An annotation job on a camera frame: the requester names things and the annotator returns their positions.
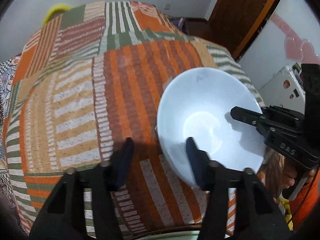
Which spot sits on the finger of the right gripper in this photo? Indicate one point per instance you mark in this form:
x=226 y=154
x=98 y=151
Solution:
x=283 y=115
x=259 y=121

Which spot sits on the white bowl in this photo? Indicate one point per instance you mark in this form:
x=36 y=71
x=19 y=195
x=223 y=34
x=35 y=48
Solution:
x=197 y=103

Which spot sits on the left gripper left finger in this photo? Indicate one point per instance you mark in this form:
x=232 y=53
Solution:
x=107 y=177

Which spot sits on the striped patchwork tablecloth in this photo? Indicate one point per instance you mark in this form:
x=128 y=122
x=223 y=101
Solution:
x=86 y=81

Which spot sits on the patterned quilt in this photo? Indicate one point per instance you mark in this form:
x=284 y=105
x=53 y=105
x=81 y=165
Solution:
x=8 y=70

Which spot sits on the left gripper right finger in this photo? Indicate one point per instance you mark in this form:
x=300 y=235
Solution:
x=209 y=177

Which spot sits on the mint green bowl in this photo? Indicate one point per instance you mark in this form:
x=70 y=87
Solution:
x=189 y=235

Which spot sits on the white sticker-covered appliance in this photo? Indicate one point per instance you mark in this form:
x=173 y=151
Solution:
x=285 y=90

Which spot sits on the yellow foam arch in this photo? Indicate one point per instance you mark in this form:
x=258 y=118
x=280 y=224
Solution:
x=55 y=11

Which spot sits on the person's right hand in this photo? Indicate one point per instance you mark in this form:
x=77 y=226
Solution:
x=289 y=174

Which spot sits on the brown wooden door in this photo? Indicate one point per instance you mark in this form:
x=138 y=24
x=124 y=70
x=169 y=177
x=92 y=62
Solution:
x=234 y=22

